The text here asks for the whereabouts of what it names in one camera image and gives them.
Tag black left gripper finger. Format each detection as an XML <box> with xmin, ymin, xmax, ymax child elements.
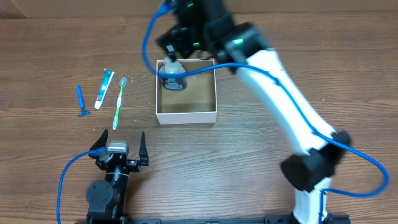
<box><xmin>139</xmin><ymin>132</ymin><xmax>149</xmax><ymax>166</ymax></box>
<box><xmin>89</xmin><ymin>129</ymin><xmax>108</xmax><ymax>158</ymax></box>

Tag clear soap bottle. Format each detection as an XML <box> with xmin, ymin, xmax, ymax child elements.
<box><xmin>159</xmin><ymin>57</ymin><xmax>187</xmax><ymax>91</ymax></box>

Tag white cardboard box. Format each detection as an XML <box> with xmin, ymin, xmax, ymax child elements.
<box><xmin>155</xmin><ymin>70</ymin><xmax>218</xmax><ymax>124</ymax></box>

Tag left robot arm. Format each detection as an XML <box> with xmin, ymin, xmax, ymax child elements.
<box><xmin>86</xmin><ymin>129</ymin><xmax>149</xmax><ymax>223</ymax></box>

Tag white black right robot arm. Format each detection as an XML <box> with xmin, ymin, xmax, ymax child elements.
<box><xmin>156</xmin><ymin>1</ymin><xmax>351</xmax><ymax>223</ymax></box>

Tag blue disposable razor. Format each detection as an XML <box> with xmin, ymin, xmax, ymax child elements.
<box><xmin>76</xmin><ymin>85</ymin><xmax>91</xmax><ymax>117</ymax></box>

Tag green toothbrush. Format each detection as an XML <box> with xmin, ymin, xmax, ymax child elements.
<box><xmin>113</xmin><ymin>76</ymin><xmax>127</xmax><ymax>130</ymax></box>

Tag toothpaste tube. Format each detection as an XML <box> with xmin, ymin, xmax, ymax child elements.
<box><xmin>94</xmin><ymin>70</ymin><xmax>114</xmax><ymax>110</ymax></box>

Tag left blue cable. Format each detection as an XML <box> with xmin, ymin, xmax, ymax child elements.
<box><xmin>56</xmin><ymin>147</ymin><xmax>108</xmax><ymax>224</ymax></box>

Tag blue cable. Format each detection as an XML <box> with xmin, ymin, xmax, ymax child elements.
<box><xmin>56</xmin><ymin>147</ymin><xmax>108</xmax><ymax>224</ymax></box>
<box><xmin>141</xmin><ymin>2</ymin><xmax>390</xmax><ymax>224</ymax></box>

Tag right blue cable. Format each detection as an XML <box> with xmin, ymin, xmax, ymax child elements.
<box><xmin>141</xmin><ymin>2</ymin><xmax>390</xmax><ymax>224</ymax></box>

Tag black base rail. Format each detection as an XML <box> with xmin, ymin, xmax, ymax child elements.
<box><xmin>74</xmin><ymin>213</ymin><xmax>351</xmax><ymax>224</ymax></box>

